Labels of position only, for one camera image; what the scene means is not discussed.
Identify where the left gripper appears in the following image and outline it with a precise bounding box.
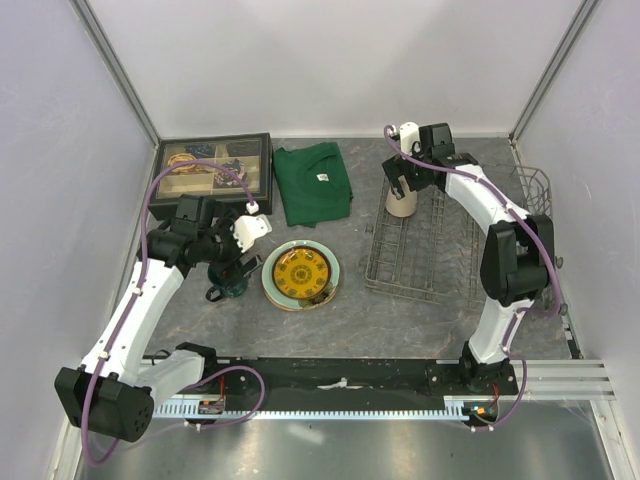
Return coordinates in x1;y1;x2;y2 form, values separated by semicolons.
198;209;262;288

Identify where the dark green mug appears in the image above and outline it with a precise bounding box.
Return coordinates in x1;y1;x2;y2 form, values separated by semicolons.
205;265;249;303

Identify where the light green flower plate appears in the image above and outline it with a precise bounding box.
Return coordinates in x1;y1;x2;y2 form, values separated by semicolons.
261;240;341;312

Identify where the beige ceramic cup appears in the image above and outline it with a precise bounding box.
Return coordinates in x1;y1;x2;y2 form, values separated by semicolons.
385;189;418;218

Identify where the beige bird pattern plate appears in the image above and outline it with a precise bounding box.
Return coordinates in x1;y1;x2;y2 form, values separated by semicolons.
263;283;338;312

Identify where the yellow small plate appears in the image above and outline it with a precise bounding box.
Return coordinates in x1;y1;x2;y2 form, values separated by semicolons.
272;246;331;300

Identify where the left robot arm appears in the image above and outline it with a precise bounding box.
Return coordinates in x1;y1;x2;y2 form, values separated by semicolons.
54;195;272;442

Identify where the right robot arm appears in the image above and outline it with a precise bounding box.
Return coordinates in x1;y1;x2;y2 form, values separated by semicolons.
383;122;563;394

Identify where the green folded t-shirt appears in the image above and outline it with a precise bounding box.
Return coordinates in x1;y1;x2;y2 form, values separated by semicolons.
273;142;353;228

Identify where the black compartment box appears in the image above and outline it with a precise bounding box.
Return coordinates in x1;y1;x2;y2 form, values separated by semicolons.
149;132;274;220

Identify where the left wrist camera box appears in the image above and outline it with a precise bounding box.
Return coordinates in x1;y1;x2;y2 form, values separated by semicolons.
232;201;272;253

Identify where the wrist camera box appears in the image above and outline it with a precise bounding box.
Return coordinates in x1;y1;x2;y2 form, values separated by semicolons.
232;201;272;253
390;122;420;156

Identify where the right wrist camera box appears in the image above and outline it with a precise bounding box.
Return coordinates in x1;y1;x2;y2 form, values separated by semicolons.
390;122;420;156

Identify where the grey wire dish rack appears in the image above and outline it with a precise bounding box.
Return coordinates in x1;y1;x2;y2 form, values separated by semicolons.
365;170;550;310

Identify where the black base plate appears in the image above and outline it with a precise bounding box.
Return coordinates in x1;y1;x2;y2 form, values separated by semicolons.
183;357;519;413

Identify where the gold bracelet coil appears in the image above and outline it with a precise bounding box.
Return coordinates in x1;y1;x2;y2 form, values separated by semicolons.
166;152;199;176

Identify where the blue white cable duct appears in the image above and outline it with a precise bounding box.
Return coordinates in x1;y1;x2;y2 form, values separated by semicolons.
153;395;497;422

